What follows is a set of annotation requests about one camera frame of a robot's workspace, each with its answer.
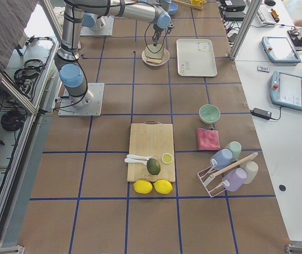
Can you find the blue bowl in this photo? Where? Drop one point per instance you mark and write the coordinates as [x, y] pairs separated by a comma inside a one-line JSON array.
[[173, 8]]

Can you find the green avocado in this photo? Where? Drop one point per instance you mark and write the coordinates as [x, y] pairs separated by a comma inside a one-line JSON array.
[[153, 166]]

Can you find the far teach pendant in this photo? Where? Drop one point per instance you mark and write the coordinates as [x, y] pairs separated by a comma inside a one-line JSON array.
[[280, 50]]

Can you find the cream round plate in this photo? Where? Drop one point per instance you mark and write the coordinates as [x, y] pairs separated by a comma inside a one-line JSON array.
[[165, 59]]

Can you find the purple cup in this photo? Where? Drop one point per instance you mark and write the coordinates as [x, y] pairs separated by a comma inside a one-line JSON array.
[[234, 179]]

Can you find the green bowl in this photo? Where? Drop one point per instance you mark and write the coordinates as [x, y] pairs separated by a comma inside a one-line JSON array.
[[209, 113]]

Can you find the green cup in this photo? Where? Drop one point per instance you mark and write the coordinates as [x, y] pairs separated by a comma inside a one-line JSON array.
[[235, 147]]

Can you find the black power adapter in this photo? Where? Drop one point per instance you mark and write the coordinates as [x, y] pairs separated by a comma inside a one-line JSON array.
[[261, 113]]

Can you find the near teach pendant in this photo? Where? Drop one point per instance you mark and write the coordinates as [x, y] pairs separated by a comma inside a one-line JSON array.
[[286, 90]]

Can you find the white plastic utensil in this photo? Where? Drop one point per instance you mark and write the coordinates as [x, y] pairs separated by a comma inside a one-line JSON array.
[[131, 159]]

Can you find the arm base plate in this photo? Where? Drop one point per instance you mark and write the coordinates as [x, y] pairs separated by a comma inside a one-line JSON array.
[[106, 31], [90, 105]]

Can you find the blue cup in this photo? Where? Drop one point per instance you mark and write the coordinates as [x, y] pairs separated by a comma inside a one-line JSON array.
[[221, 159]]

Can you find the yellow lemon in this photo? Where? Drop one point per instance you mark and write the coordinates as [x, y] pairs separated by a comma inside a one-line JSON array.
[[163, 186], [142, 186]]

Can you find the lemon half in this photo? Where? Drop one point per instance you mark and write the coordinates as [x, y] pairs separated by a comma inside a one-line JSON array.
[[167, 158]]

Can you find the pink cloth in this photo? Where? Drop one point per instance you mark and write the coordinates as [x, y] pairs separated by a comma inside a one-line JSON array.
[[208, 139]]

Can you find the beige cup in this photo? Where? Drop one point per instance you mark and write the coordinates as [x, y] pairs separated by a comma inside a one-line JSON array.
[[251, 169]]

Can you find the teach pendant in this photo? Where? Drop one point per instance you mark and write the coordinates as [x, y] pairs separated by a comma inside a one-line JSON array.
[[286, 90], [280, 50]]

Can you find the right yellow lemon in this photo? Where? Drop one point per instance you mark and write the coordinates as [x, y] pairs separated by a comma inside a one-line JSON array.
[[163, 186]]

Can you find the cream rectangular bear tray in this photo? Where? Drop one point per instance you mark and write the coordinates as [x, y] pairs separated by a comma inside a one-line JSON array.
[[195, 58]]

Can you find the wooden cutting board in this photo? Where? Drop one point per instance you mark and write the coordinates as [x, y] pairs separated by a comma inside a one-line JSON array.
[[151, 140]]

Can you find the left yellow lemon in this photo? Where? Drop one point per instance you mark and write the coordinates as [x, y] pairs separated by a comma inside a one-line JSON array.
[[142, 186]]

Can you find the wooden rack handle rod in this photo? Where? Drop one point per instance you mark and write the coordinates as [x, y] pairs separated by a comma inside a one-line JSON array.
[[243, 160]]

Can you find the aluminium frame post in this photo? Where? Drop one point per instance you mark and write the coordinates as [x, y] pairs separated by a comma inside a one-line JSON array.
[[249, 17]]

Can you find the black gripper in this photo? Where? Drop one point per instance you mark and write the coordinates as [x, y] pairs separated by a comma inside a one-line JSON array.
[[157, 29]]

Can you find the white wire cup rack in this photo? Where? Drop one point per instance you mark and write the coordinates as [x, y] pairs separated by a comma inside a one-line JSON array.
[[207, 175]]

